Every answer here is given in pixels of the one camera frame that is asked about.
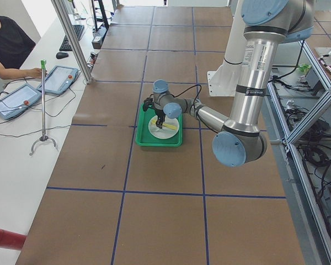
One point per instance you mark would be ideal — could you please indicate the aluminium frame post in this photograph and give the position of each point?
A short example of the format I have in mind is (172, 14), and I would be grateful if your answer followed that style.
(63, 16)

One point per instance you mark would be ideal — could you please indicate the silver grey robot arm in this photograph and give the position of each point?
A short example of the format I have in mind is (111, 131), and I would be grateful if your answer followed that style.
(239, 140)

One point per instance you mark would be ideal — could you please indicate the green handled reacher grabber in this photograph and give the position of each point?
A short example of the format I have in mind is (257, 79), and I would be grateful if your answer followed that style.
(44, 137)

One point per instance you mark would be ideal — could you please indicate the red cylinder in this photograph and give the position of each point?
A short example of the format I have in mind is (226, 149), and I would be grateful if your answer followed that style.
(11, 240)

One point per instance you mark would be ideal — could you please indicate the white round plate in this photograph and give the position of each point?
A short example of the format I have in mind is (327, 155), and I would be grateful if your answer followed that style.
(164, 133)

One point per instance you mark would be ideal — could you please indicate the aluminium side frame rail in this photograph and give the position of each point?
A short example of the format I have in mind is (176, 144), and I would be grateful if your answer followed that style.
(291, 137)

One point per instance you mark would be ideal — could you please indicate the near blue teach pendant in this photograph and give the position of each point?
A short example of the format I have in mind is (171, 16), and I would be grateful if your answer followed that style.
(15, 103)

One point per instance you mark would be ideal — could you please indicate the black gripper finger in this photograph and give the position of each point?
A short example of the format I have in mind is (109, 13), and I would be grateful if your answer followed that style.
(159, 123)

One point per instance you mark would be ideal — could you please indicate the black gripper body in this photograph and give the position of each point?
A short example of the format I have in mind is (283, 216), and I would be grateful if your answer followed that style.
(159, 113)

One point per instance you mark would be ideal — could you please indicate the person in black shirt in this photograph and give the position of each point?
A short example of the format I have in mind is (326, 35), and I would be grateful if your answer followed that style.
(15, 47)

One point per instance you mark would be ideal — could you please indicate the green plastic tray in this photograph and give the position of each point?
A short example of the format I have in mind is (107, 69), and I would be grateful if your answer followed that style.
(145, 138)

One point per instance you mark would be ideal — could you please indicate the black computer mouse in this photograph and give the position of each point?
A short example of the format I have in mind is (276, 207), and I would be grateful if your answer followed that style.
(61, 55)

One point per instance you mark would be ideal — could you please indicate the yellow plastic spoon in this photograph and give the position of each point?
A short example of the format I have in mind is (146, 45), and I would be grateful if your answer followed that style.
(164, 125)

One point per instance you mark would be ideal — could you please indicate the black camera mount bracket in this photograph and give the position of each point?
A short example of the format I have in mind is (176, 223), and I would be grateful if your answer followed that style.
(148, 103)

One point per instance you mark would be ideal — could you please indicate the blue teach pendant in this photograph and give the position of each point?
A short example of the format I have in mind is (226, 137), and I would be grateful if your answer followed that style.
(59, 79)
(15, 103)

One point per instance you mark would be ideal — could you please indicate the far blue teach pendant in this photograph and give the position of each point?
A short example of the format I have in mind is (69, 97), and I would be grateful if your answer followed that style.
(59, 79)

